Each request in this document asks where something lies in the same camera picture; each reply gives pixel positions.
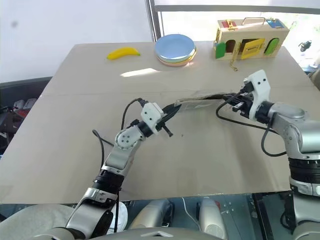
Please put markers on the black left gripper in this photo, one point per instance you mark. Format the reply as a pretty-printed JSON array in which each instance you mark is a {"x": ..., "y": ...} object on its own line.
[{"x": 163, "y": 120}]

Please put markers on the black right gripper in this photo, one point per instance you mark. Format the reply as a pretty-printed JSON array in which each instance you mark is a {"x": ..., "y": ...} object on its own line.
[{"x": 246, "y": 103}]

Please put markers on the clear plastic bag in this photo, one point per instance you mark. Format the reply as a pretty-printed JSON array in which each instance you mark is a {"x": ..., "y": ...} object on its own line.
[{"x": 197, "y": 102}]

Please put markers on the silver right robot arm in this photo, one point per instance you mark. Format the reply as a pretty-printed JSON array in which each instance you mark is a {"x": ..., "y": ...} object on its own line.
[{"x": 297, "y": 130}]

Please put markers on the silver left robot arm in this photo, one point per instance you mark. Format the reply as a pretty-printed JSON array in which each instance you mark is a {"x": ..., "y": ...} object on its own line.
[{"x": 120, "y": 155}]

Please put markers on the pink plate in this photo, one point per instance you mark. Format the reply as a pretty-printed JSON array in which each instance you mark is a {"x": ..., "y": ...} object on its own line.
[{"x": 175, "y": 64}]

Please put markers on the yellow plate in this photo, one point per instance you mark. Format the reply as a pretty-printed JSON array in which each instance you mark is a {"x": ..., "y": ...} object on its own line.
[{"x": 193, "y": 56}]

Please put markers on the green plate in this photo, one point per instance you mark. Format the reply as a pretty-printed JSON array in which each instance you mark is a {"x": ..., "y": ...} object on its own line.
[{"x": 193, "y": 52}]

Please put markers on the blue plate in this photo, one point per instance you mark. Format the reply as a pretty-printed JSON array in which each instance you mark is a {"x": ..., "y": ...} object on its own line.
[{"x": 173, "y": 46}]

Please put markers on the wooden lock activity box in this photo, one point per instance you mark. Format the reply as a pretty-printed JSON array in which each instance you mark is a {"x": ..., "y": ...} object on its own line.
[{"x": 252, "y": 35}]

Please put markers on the yellow toy banana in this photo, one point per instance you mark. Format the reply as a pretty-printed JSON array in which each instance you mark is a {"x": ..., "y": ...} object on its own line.
[{"x": 122, "y": 53}]

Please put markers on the small black device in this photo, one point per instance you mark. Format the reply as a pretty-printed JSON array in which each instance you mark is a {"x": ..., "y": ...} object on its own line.
[{"x": 305, "y": 45}]

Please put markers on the silver robot leg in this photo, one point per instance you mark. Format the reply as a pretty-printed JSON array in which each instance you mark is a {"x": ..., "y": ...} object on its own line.
[
  {"x": 211, "y": 215},
  {"x": 152, "y": 212}
]

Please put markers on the white shoe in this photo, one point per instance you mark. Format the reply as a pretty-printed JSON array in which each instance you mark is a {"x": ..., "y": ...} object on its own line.
[{"x": 121, "y": 217}]

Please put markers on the grey robot torso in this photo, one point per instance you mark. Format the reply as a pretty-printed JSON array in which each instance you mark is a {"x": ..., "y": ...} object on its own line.
[{"x": 140, "y": 233}]

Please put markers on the dark storage bin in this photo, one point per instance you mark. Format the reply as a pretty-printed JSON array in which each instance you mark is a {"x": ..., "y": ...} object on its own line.
[{"x": 17, "y": 112}]

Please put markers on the grey fabric trouser leg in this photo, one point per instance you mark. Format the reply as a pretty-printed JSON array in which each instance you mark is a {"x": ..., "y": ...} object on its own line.
[{"x": 30, "y": 220}]

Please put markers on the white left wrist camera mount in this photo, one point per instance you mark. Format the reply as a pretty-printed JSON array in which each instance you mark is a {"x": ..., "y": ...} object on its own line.
[{"x": 150, "y": 113}]

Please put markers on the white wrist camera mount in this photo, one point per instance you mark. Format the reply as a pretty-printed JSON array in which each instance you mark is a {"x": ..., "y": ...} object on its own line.
[
  {"x": 260, "y": 87},
  {"x": 150, "y": 113}
]

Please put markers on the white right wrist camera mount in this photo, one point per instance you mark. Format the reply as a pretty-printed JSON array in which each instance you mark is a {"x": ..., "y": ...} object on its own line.
[{"x": 260, "y": 87}]

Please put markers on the grey window frame post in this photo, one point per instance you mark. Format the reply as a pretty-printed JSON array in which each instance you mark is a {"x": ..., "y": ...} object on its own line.
[{"x": 153, "y": 20}]

